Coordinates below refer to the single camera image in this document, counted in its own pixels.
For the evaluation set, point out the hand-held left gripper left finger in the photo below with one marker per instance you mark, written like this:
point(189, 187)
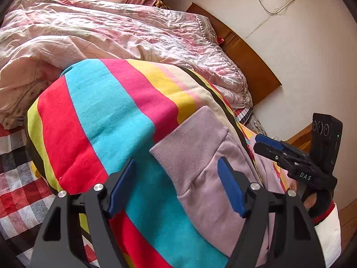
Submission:
point(122, 187)

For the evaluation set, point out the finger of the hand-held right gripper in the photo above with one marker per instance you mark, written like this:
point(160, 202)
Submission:
point(263, 150)
point(267, 140)

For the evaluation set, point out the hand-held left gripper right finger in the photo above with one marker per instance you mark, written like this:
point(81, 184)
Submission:
point(231, 189)

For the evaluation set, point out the lilac pants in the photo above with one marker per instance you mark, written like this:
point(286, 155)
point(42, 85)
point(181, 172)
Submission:
point(200, 150)

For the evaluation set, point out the person's right forearm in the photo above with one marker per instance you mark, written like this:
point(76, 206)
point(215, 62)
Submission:
point(329, 234)

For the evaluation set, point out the person's right hand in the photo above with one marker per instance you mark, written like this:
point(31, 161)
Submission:
point(310, 201)

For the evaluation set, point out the wooden nightstand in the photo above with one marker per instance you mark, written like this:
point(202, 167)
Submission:
point(302, 138)

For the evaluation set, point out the striped colourful blanket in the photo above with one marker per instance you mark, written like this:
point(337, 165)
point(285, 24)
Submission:
point(111, 117)

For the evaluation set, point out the wooden headboard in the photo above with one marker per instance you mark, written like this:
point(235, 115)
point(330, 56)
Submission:
point(251, 61)

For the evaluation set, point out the red plaid bed sheet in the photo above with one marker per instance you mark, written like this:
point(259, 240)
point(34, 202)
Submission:
point(16, 189)

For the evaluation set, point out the small red item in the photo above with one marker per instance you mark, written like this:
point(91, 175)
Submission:
point(221, 39)

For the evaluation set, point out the pink floral quilt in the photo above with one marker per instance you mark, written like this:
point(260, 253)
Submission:
point(111, 33)

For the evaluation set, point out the yellow curtain tieback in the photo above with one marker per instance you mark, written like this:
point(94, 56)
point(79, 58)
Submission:
point(160, 4)

